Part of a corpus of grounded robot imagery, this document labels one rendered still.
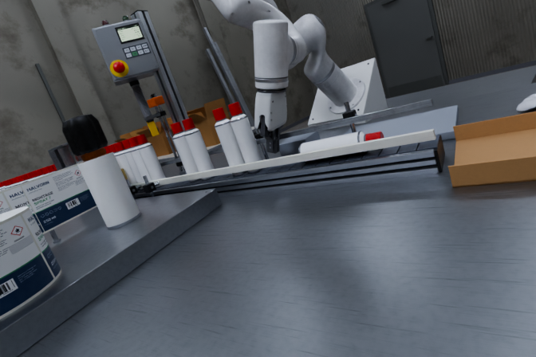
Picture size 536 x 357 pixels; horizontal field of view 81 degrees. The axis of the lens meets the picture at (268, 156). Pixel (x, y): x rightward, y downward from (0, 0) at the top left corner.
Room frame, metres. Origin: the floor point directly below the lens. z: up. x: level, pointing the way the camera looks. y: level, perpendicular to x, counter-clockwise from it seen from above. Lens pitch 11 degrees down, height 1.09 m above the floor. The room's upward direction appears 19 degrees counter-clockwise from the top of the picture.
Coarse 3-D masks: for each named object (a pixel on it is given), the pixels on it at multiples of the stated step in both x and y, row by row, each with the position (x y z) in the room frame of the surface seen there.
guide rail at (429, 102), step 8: (408, 104) 0.67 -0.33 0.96; (416, 104) 0.66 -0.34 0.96; (424, 104) 0.65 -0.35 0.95; (432, 104) 0.64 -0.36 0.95; (376, 112) 0.71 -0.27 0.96; (384, 112) 0.70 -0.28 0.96; (392, 112) 0.69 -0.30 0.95; (336, 120) 0.78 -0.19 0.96; (344, 120) 0.75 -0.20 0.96; (352, 120) 0.74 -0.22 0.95; (360, 120) 0.73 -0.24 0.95; (304, 128) 0.82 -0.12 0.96; (312, 128) 0.81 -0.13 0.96; (320, 128) 0.79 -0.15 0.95; (328, 128) 0.78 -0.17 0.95; (280, 136) 0.87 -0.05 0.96; (288, 136) 0.85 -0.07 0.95; (208, 152) 1.04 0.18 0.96; (216, 152) 1.02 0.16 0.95; (168, 160) 1.16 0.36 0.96; (176, 160) 1.14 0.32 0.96
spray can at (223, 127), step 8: (216, 112) 0.91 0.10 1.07; (224, 112) 0.93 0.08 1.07; (216, 120) 0.92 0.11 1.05; (224, 120) 0.91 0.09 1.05; (216, 128) 0.92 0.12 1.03; (224, 128) 0.91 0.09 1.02; (232, 128) 0.92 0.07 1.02; (224, 136) 0.91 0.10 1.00; (232, 136) 0.91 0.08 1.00; (224, 144) 0.91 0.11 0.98; (232, 144) 0.91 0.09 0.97; (224, 152) 0.92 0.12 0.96; (232, 152) 0.91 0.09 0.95; (240, 152) 0.92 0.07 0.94; (232, 160) 0.91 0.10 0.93; (240, 160) 0.91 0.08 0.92
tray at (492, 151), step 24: (504, 120) 0.65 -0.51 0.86; (528, 120) 0.63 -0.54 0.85; (456, 144) 0.68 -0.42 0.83; (480, 144) 0.63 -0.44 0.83; (504, 144) 0.59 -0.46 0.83; (528, 144) 0.56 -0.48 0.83; (456, 168) 0.49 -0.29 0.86; (480, 168) 0.47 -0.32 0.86; (504, 168) 0.45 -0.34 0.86; (528, 168) 0.44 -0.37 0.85
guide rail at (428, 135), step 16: (352, 144) 0.68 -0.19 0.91; (368, 144) 0.65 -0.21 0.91; (384, 144) 0.63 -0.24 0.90; (400, 144) 0.62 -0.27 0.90; (272, 160) 0.80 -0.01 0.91; (288, 160) 0.78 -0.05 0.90; (304, 160) 0.75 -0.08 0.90; (176, 176) 1.04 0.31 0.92; (192, 176) 0.99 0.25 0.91; (208, 176) 0.95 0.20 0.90
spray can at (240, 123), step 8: (232, 104) 0.88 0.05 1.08; (232, 112) 0.88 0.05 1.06; (240, 112) 0.88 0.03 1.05; (232, 120) 0.88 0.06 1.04; (240, 120) 0.87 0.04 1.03; (248, 120) 0.89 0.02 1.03; (240, 128) 0.87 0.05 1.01; (248, 128) 0.88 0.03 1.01; (240, 136) 0.87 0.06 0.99; (248, 136) 0.87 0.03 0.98; (240, 144) 0.88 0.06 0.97; (248, 144) 0.87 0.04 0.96; (256, 144) 0.89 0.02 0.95; (248, 152) 0.87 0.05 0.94; (256, 152) 0.88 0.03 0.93; (248, 160) 0.87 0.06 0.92; (256, 160) 0.87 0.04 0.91
